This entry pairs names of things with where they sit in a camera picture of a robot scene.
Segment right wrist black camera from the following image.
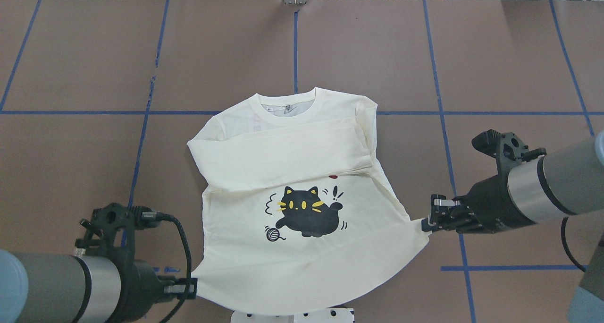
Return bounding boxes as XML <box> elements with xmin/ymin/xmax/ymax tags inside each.
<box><xmin>471</xmin><ymin>129</ymin><xmax>546</xmax><ymax>175</ymax></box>

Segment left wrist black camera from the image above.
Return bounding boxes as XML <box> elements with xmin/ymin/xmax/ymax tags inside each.
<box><xmin>74</xmin><ymin>203</ymin><xmax>170</xmax><ymax>263</ymax></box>

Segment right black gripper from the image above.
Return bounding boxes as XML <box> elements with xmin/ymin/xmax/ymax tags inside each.
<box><xmin>421</xmin><ymin>175</ymin><xmax>535</xmax><ymax>233</ymax></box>

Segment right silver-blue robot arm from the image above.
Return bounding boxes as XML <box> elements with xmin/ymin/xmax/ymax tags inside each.
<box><xmin>421</xmin><ymin>129</ymin><xmax>604</xmax><ymax>233</ymax></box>

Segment cream long-sleeve cat shirt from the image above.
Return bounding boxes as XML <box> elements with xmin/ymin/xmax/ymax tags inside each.
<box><xmin>187</xmin><ymin>88</ymin><xmax>429</xmax><ymax>316</ymax></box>

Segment wrist black camera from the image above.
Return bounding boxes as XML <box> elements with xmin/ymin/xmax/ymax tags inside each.
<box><xmin>74</xmin><ymin>203</ymin><xmax>170</xmax><ymax>263</ymax></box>
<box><xmin>471</xmin><ymin>129</ymin><xmax>546</xmax><ymax>175</ymax></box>

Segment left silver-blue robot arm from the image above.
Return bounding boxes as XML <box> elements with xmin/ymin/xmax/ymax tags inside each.
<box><xmin>1</xmin><ymin>250</ymin><xmax>198</xmax><ymax>323</ymax></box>

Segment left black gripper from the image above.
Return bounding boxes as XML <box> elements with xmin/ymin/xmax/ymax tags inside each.
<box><xmin>113</xmin><ymin>259</ymin><xmax>198</xmax><ymax>323</ymax></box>

